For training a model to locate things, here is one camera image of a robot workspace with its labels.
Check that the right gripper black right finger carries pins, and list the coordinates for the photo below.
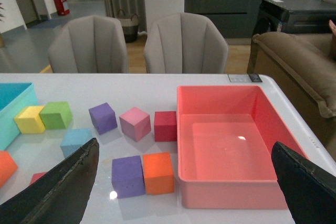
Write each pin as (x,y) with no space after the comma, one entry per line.
(309,190)

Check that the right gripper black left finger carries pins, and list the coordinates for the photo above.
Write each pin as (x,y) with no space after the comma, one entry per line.
(59,196)

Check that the light blue foam cube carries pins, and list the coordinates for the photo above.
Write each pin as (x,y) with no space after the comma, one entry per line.
(74,139)

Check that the red foam cube centre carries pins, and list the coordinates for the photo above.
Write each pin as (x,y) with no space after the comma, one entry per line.
(36,177)

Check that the orange foam cube left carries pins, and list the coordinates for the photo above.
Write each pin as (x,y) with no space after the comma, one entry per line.
(8,167)

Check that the orange foam cube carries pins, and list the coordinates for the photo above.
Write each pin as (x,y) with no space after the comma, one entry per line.
(158,173)
(8,167)

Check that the purple foam cube near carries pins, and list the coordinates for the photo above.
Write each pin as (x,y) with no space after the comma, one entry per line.
(127,177)

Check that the purple foam cube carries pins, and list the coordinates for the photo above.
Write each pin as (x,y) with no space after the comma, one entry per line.
(103,118)
(127,177)

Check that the green foam cube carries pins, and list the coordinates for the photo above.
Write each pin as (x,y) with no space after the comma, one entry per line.
(56,115)

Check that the yellow foam cube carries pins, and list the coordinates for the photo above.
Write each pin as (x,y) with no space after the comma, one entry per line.
(28,120)

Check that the purple foam cube far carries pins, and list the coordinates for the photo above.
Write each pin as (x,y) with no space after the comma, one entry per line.
(103,118)

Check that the orange foam cube right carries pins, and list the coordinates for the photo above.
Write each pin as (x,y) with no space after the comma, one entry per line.
(158,173)

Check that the pink plastic bin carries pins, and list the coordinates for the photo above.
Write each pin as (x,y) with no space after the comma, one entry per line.
(225,136)

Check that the pink foam cube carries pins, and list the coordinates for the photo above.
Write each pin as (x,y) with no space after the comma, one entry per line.
(135,123)

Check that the teal plastic bin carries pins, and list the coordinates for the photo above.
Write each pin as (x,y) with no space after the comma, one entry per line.
(14,97)

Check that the table label sticker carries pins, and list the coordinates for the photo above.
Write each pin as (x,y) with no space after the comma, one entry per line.
(245,78)

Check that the brown sofa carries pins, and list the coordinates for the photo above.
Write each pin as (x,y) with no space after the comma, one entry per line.
(313,96)

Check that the dark red foam cube far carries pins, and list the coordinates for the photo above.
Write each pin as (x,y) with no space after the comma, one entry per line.
(165,126)

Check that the grey chair left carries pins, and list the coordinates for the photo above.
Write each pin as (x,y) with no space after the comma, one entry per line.
(90,44)

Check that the grey chair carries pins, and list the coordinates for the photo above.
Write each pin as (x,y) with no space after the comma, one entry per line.
(185,43)
(90,44)

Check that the black appliance box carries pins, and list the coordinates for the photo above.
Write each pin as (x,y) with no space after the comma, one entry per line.
(288,16)

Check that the woven basket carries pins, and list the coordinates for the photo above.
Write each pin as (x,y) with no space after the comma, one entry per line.
(130,25)

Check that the grey chair right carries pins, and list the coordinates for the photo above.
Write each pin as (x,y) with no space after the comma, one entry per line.
(185,43)

